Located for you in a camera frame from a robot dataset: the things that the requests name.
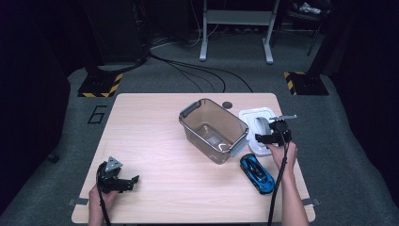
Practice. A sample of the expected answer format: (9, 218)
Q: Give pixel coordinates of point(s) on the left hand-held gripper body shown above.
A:
(108, 182)

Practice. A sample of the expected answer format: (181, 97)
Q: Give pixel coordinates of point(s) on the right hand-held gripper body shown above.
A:
(280, 130)

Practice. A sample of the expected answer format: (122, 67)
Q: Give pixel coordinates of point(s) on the blue toy car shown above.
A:
(257, 174)

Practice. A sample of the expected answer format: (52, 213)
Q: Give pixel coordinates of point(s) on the grey translucent storage box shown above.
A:
(213, 132)

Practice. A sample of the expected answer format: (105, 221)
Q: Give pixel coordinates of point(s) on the person's left hand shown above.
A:
(108, 197)

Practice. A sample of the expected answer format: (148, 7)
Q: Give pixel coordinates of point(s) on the person's right hand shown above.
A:
(284, 157)

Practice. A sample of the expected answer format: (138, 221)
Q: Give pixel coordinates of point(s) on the round black table grommet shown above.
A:
(227, 104)

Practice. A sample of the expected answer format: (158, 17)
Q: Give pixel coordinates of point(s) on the black yellow striped stand base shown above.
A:
(309, 83)
(100, 84)

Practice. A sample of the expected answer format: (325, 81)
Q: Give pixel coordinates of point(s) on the small black floor object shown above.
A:
(52, 158)

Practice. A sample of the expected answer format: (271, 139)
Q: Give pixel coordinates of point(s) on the dark chair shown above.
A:
(313, 22)

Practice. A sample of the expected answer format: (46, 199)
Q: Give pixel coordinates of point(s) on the white crumpled cloth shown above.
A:
(309, 8)

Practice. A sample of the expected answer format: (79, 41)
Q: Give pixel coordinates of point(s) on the metal table edge bracket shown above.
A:
(76, 201)
(311, 202)

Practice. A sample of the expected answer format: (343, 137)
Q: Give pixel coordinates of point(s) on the white metal stand frame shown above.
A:
(238, 17)

